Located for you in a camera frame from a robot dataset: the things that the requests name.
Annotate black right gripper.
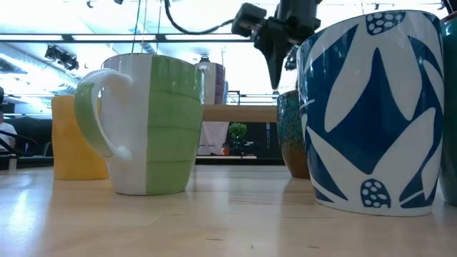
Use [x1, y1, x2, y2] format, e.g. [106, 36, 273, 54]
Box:
[253, 16, 321, 90]

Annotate teal speckled brown mug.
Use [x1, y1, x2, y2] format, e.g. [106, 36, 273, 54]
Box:
[276, 89, 311, 180]

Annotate white purple striped mug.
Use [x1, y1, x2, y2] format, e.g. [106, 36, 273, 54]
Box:
[194, 61, 227, 106]

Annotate blue white leaf-pattern mug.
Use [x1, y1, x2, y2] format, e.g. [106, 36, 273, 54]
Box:
[296, 9, 446, 218]

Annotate green white mug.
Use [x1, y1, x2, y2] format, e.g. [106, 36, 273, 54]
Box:
[74, 52, 205, 196]

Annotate white mug with dark interior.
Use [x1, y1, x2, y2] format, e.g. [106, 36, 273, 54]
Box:
[438, 12, 457, 207]

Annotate yellow mug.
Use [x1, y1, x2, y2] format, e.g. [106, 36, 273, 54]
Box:
[51, 94, 110, 181]

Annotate wooden shelf black legs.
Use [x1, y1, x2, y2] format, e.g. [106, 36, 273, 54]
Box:
[201, 90, 279, 124]

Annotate black room divider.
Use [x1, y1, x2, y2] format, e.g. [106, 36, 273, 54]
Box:
[246, 121, 283, 160]

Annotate potted green plant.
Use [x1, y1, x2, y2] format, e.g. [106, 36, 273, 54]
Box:
[227, 122, 248, 156]

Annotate white pink cloth banner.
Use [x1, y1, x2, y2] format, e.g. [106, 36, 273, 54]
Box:
[197, 121, 230, 156]

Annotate black ceiling spotlight cluster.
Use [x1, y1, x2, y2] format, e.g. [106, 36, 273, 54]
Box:
[44, 44, 80, 71]

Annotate black curtain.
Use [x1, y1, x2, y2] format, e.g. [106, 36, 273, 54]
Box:
[16, 116, 54, 158]

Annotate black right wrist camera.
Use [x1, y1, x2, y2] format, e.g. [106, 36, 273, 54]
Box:
[231, 2, 268, 39]

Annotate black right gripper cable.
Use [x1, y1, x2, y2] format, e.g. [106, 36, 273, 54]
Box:
[163, 0, 235, 36]

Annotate black aluminium table frame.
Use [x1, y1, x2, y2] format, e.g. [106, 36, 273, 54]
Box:
[0, 153, 286, 171]

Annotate black ceiling light rail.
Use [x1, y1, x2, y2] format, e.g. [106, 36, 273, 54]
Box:
[0, 33, 255, 44]

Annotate hanging black cable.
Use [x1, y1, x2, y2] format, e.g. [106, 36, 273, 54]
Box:
[131, 0, 143, 54]

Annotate black curved hose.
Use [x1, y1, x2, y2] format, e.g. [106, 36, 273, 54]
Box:
[0, 128, 40, 158]

